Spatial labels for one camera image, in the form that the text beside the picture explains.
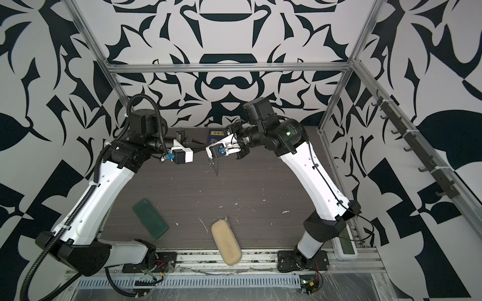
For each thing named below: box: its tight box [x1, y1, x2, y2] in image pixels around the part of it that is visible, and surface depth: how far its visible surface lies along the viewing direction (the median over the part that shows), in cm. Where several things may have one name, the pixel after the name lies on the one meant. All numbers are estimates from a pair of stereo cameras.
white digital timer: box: [333, 223, 358, 261], surface depth 76 cm
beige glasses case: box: [210, 219, 243, 266], surface depth 78 cm
